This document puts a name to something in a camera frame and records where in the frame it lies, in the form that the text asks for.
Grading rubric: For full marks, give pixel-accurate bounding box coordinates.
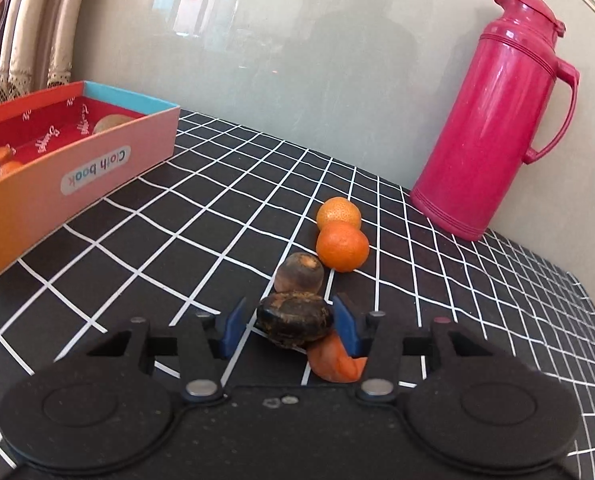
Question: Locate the dark water chestnut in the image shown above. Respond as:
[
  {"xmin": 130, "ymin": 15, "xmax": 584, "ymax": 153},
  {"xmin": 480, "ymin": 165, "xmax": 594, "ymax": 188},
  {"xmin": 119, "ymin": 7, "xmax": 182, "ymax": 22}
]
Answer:
[
  {"xmin": 274, "ymin": 252, "xmax": 325, "ymax": 294},
  {"xmin": 255, "ymin": 292, "xmax": 334, "ymax": 348}
]

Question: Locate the black white grid tablecloth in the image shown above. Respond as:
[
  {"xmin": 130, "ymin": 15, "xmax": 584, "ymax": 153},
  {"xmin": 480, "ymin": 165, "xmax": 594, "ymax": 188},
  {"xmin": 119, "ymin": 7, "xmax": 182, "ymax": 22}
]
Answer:
[{"xmin": 0, "ymin": 112, "xmax": 595, "ymax": 479}]

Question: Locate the small carrot piece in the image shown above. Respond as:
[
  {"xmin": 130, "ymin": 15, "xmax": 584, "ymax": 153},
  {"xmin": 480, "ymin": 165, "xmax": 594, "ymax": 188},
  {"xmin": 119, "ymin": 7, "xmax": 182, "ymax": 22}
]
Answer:
[{"xmin": 0, "ymin": 145, "xmax": 16, "ymax": 166}]

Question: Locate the colourful cardboard box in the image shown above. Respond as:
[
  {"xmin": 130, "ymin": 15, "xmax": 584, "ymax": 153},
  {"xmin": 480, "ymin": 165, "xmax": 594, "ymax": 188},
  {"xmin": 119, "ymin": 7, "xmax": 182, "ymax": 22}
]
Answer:
[{"xmin": 0, "ymin": 81, "xmax": 180, "ymax": 272}]

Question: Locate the brown kiwi fruit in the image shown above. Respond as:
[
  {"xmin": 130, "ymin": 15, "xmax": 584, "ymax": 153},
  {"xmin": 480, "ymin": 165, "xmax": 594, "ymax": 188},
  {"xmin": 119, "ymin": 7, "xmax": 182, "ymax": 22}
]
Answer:
[{"xmin": 92, "ymin": 114, "xmax": 133, "ymax": 134}]

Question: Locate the orange carrot chunk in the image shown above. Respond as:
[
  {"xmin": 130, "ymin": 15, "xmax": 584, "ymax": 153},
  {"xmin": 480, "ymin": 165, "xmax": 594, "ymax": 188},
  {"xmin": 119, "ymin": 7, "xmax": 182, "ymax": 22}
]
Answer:
[{"xmin": 306, "ymin": 330, "xmax": 367, "ymax": 384}]

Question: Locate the beige lace curtain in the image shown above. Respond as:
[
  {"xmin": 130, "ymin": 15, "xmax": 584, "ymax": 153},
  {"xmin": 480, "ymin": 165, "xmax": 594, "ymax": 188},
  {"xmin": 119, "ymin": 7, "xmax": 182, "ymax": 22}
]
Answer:
[{"xmin": 0, "ymin": 0, "xmax": 83, "ymax": 103}]

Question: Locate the large orange mandarin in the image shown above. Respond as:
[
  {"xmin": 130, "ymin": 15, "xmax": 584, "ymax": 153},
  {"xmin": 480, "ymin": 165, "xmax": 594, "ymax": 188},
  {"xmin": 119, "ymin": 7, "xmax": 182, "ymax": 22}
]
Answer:
[{"xmin": 0, "ymin": 160, "xmax": 23, "ymax": 179}]

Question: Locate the pink thermos flask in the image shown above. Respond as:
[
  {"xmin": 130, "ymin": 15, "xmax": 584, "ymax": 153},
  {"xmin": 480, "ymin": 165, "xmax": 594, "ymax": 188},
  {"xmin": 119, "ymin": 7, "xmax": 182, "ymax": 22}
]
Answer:
[{"xmin": 410, "ymin": 0, "xmax": 581, "ymax": 240}]

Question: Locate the small mandarin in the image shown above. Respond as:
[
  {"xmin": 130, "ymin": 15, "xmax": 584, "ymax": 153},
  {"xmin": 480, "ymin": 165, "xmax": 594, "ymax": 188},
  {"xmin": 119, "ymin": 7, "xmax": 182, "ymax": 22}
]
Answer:
[
  {"xmin": 316, "ymin": 221, "xmax": 370, "ymax": 273},
  {"xmin": 316, "ymin": 196, "xmax": 363, "ymax": 230}
]

